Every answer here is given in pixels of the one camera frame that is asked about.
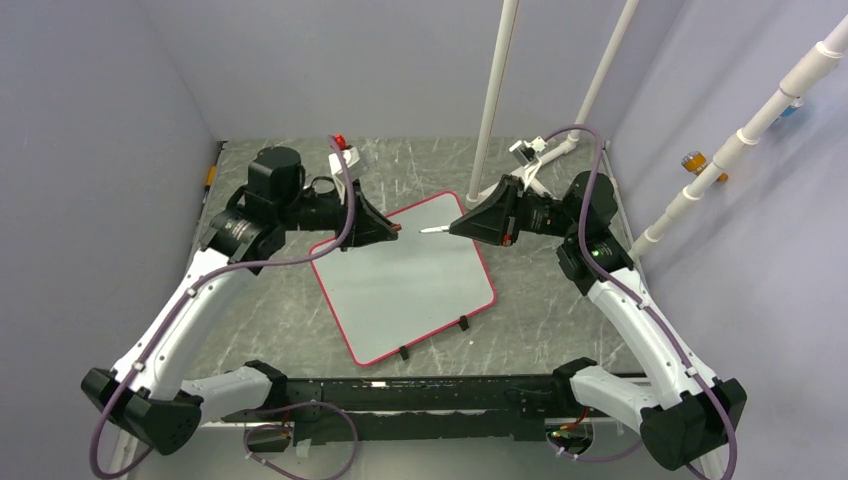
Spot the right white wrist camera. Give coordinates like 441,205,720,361
508,137,547,189

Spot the white pvc pipe frame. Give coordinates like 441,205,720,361
450,1,657,207

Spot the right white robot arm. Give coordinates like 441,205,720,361
447,171,747,476

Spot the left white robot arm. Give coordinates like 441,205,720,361
81,139,400,455

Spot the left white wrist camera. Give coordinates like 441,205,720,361
328,134,369,199

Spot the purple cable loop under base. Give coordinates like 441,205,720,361
242,404,358,480

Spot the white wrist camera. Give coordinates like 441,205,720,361
328,134,369,199
508,137,547,189

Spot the white pipe on wall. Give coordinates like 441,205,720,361
629,18,847,259

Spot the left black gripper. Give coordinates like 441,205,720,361
278,176,398,252

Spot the white marker pen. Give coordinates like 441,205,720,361
419,225,450,234

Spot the red framed whiteboard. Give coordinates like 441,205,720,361
311,191,497,367

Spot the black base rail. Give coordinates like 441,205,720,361
224,374,588,444

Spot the orange yellow wall fitting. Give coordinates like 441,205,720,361
681,151,707,176

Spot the aluminium frame rail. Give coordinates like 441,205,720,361
88,391,642,479

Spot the blue wall fitting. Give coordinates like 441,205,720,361
779,97,804,118

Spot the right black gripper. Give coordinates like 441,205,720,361
450,175,580,247

